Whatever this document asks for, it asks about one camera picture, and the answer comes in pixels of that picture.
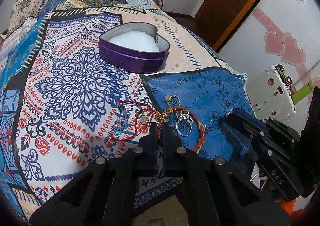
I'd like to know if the red string bracelet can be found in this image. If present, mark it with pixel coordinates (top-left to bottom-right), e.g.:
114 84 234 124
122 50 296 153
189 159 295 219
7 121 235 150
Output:
109 100 154 142

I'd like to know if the braided red yellow bracelet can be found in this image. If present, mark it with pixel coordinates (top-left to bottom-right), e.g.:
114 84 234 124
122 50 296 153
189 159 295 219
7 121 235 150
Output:
157 106 206 154

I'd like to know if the silver ring with stone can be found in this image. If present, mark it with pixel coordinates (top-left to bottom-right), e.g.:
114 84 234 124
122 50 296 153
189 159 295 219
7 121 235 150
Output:
175 109 194 137

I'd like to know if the white suitcase with stickers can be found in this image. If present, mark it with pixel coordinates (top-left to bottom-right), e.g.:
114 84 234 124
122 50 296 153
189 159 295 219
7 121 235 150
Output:
246 64 296 122

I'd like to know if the green box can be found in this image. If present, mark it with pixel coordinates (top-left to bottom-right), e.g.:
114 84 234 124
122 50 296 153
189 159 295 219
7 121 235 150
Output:
291 81 314 104

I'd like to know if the patterned patchwork bedspread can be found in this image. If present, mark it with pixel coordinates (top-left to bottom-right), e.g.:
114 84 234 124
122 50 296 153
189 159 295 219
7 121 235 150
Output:
1 0 256 222

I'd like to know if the white wardrobe with pink hearts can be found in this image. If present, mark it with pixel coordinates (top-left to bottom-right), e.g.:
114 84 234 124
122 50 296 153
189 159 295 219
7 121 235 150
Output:
217 0 320 97

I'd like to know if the purple heart-shaped tin box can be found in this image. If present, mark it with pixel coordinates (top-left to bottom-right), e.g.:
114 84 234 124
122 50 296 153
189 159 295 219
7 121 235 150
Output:
99 22 170 73

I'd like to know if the brown wooden door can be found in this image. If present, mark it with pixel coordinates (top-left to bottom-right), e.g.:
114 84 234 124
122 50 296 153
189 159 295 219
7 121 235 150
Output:
195 0 258 51

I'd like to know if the gold ring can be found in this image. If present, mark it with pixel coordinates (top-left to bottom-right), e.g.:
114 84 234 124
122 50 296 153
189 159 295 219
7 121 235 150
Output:
165 94 181 108

